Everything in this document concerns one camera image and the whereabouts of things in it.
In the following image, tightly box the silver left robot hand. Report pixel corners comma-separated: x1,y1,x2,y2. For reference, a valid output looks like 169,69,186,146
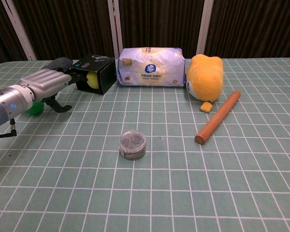
19,67,88,114

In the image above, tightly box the yellow Teloon tennis ball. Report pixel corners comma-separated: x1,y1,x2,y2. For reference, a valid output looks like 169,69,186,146
86,72,100,89

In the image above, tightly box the black cardboard box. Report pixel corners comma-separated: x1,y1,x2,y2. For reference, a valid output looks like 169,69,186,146
70,54,117,96

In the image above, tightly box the green rubber ball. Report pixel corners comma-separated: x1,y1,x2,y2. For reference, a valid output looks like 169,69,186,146
25,101,44,115

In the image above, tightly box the rolled dark grey cloth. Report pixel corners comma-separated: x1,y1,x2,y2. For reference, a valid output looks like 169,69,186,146
43,57,74,71

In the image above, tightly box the white tissue paper pack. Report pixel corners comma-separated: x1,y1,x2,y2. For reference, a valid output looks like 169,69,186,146
117,47,186,88

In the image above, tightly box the clear jar of metal clips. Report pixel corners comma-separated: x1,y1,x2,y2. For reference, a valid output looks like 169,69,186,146
119,131,146,161

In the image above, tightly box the yellow plush toy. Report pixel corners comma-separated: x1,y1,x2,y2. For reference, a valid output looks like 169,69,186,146
186,54,224,114

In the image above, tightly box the green checked tablecloth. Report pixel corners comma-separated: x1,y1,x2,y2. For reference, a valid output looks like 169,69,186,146
0,57,290,232

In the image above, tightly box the wooden rolling pin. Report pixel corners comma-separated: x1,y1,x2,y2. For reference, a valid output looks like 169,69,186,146
194,90,242,145

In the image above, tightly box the white partition frame post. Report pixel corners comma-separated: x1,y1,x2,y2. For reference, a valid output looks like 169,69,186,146
195,0,214,58
1,0,37,61
107,0,124,59

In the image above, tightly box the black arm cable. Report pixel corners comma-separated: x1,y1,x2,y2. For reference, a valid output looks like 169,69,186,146
0,118,17,140

